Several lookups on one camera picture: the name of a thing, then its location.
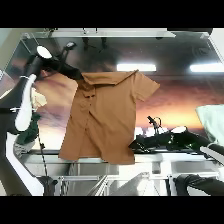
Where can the brown polo shirt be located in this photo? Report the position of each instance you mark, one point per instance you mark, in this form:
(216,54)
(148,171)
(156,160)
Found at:
(106,120)

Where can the dark green garment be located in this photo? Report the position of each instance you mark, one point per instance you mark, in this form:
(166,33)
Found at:
(30,131)

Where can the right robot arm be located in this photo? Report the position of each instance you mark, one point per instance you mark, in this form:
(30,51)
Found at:
(200,141)

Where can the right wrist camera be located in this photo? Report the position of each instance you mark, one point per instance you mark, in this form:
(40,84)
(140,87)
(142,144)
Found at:
(154,122)

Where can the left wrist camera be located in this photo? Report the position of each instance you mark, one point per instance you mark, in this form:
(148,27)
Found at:
(69,45)

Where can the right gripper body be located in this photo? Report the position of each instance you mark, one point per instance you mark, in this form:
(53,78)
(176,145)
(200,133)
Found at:
(154,142)

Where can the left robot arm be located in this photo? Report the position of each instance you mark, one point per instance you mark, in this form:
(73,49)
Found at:
(23,110)

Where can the pale green garment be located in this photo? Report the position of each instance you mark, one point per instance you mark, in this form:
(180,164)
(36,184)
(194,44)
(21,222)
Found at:
(213,121)

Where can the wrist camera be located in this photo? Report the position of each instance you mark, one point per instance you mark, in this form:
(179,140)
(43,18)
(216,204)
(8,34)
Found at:
(154,122)
(69,45)

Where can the silver frame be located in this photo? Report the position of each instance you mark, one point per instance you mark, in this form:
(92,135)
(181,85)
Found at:
(140,166)

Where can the grey garment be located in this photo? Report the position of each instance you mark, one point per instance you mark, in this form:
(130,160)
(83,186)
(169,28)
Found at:
(24,148)

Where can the cream garment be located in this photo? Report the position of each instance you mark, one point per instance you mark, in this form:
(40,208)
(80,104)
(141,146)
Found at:
(38,99)

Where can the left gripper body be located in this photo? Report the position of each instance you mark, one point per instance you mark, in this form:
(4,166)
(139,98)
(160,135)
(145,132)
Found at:
(71,71)

